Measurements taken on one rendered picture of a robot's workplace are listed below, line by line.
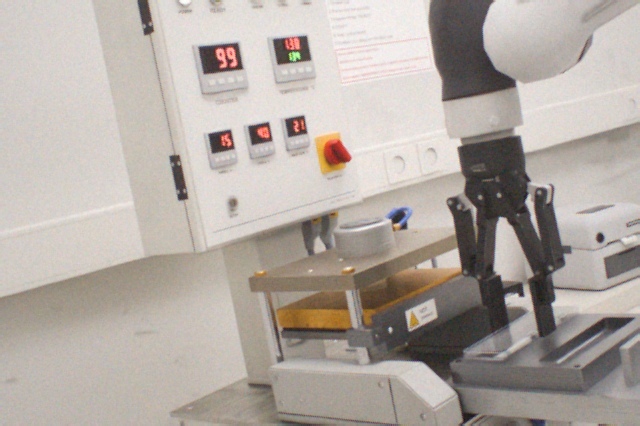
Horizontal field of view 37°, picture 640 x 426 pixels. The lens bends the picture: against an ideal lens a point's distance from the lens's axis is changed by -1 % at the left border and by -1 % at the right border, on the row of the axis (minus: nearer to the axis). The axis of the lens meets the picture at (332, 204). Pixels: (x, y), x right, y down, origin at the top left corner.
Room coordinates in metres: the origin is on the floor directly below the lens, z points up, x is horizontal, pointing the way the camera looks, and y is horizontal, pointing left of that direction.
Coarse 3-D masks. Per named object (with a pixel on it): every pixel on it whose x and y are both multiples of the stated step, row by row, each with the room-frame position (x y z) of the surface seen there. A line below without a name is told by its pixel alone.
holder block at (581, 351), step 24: (552, 336) 1.07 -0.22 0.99; (576, 336) 1.06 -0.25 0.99; (600, 336) 1.09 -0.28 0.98; (624, 336) 1.02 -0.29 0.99; (456, 360) 1.05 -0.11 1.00; (480, 360) 1.03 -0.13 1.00; (504, 360) 1.02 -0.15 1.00; (528, 360) 1.00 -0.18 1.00; (552, 360) 1.02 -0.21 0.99; (576, 360) 0.97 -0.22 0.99; (600, 360) 0.97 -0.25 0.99; (480, 384) 1.02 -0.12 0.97; (504, 384) 1.00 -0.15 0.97; (528, 384) 0.98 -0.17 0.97; (552, 384) 0.96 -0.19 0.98; (576, 384) 0.94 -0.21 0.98
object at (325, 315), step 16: (400, 272) 1.32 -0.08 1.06; (416, 272) 1.29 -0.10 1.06; (432, 272) 1.27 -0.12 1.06; (448, 272) 1.25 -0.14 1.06; (368, 288) 1.23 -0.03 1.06; (384, 288) 1.22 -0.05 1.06; (400, 288) 1.20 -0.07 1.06; (416, 288) 1.18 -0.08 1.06; (288, 304) 1.24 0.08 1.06; (304, 304) 1.22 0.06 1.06; (320, 304) 1.20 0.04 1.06; (336, 304) 1.18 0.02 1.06; (368, 304) 1.14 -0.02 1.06; (384, 304) 1.13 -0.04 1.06; (288, 320) 1.21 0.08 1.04; (304, 320) 1.19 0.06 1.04; (320, 320) 1.17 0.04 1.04; (336, 320) 1.15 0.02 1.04; (368, 320) 1.12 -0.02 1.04; (288, 336) 1.22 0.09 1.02; (304, 336) 1.20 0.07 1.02; (320, 336) 1.18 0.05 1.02; (336, 336) 1.16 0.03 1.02
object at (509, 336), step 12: (564, 312) 1.13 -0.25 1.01; (516, 324) 1.12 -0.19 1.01; (528, 324) 1.11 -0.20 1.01; (492, 336) 1.08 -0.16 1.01; (504, 336) 1.07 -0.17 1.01; (516, 336) 1.06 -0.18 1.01; (528, 336) 1.06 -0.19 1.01; (468, 348) 1.05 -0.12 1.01; (480, 348) 1.04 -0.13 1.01; (492, 348) 1.03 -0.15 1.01; (504, 348) 1.03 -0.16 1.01
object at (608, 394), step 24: (624, 360) 0.93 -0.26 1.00; (456, 384) 1.04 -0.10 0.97; (600, 384) 0.95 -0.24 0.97; (624, 384) 0.94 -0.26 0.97; (480, 408) 1.02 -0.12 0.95; (504, 408) 0.99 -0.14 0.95; (528, 408) 0.97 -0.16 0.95; (552, 408) 0.95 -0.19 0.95; (576, 408) 0.93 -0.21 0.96; (600, 408) 0.92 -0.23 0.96; (624, 408) 0.90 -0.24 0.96
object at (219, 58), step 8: (208, 48) 1.26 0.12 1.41; (216, 48) 1.27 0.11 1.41; (224, 48) 1.28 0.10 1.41; (232, 48) 1.29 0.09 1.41; (208, 56) 1.25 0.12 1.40; (216, 56) 1.26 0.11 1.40; (224, 56) 1.27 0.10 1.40; (232, 56) 1.29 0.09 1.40; (208, 64) 1.25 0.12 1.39; (216, 64) 1.26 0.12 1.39; (224, 64) 1.27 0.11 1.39; (232, 64) 1.28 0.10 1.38
